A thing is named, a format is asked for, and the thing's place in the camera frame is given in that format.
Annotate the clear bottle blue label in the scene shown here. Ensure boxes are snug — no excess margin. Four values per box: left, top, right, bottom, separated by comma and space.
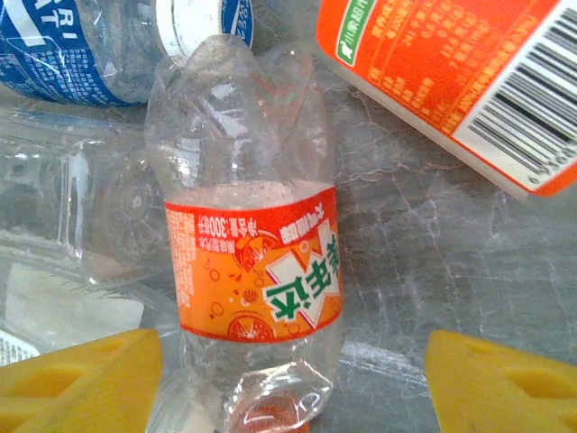
0, 0, 224, 109

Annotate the clear bottle green white label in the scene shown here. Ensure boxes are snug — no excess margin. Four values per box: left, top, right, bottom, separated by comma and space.
0, 103, 172, 290

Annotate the clear bottle orange soda label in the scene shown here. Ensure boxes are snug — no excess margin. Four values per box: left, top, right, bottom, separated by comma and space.
143, 38, 346, 433

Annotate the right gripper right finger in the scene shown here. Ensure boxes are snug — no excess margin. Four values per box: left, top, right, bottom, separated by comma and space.
425, 328, 577, 433

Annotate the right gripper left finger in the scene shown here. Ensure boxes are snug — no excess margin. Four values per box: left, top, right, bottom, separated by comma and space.
0, 327, 164, 433

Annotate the white bottle orange barcode label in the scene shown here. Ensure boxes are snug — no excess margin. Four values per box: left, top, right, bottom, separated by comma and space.
315, 0, 577, 204

